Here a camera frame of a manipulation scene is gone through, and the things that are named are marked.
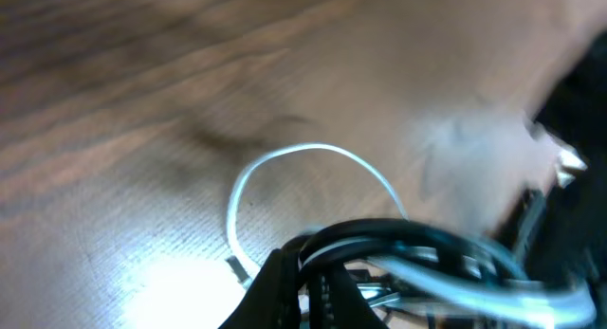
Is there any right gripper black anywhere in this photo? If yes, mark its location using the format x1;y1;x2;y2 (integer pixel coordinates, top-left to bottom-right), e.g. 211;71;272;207
493;32;606;291

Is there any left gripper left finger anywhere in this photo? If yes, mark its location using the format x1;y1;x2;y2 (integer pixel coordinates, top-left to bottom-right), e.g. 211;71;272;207
219;249;300;329

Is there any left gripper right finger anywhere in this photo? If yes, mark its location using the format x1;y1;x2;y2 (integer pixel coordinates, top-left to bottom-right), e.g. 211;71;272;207
307;265;388;329

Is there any white USB cable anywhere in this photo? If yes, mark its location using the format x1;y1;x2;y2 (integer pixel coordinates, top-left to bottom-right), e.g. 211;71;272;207
225;142;598;328

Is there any black USB cable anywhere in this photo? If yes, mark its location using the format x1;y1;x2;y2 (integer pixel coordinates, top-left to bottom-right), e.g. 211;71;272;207
279;218;527;329

